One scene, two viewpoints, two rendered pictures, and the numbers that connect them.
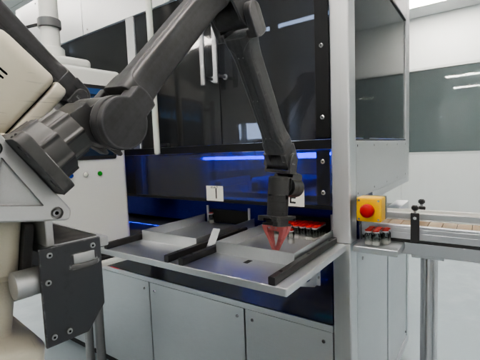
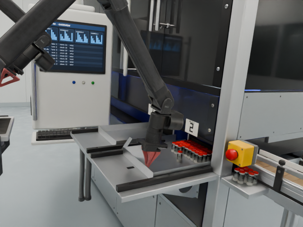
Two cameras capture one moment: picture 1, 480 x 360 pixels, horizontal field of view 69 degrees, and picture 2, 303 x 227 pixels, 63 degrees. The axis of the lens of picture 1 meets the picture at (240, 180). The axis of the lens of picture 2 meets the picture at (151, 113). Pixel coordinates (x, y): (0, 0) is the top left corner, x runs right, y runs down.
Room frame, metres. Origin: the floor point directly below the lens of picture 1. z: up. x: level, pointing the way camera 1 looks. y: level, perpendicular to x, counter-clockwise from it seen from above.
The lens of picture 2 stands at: (0.15, -0.44, 1.31)
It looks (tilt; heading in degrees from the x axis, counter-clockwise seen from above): 13 degrees down; 24
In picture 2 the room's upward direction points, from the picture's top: 4 degrees clockwise
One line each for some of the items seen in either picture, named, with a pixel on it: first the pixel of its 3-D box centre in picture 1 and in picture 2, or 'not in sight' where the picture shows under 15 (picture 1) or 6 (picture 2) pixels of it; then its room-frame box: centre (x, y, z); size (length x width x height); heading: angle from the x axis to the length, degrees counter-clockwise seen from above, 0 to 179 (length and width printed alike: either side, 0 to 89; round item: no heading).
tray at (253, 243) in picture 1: (281, 238); (172, 156); (1.10, -0.12, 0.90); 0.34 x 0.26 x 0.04; 145
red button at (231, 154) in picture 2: (367, 210); (232, 154); (1.01, -0.37, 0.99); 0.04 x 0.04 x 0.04; 55
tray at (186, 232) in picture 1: (201, 228); (136, 133); (1.29, 0.15, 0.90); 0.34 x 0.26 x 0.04; 145
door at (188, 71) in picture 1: (175, 76); (143, 20); (1.49, 0.25, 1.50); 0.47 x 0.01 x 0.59; 55
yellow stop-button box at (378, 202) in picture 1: (371, 208); (241, 152); (1.05, -0.40, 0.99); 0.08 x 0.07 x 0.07; 145
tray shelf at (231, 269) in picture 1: (226, 246); (138, 150); (1.14, 0.05, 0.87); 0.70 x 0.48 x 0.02; 55
